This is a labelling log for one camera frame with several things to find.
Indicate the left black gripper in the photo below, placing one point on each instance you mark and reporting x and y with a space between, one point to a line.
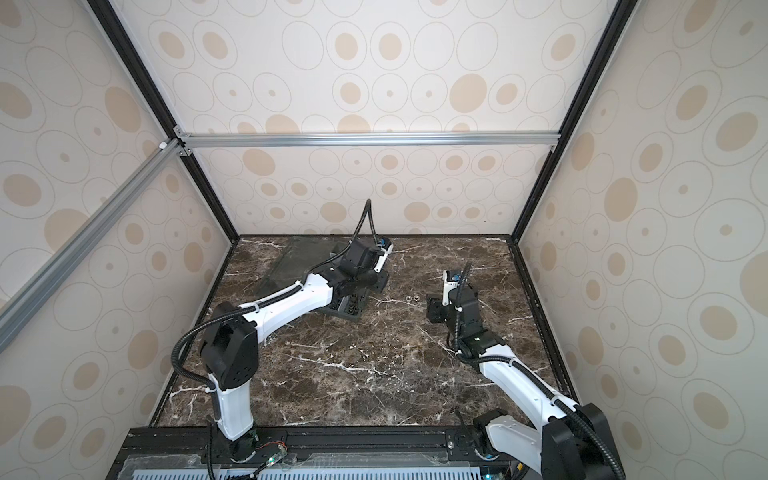
379 284

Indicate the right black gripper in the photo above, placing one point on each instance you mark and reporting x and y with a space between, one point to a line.
438 306

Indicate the clear compartment organizer box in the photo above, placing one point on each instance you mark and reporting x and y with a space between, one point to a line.
307 261

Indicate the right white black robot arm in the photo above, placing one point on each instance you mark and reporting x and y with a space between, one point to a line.
563 439

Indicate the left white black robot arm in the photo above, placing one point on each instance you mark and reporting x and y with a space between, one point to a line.
222 354

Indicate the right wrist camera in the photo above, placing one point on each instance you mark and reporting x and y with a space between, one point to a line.
453 281

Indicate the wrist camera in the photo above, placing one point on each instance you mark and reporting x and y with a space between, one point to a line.
453 281
385 247

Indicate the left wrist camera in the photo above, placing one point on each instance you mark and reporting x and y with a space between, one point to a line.
385 247

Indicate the horizontal aluminium frame bar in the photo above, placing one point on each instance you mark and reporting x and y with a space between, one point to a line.
374 139

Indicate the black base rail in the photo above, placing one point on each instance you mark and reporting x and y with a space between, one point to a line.
289 452

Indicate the diagonal aluminium frame bar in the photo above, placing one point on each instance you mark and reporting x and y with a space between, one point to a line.
35 293

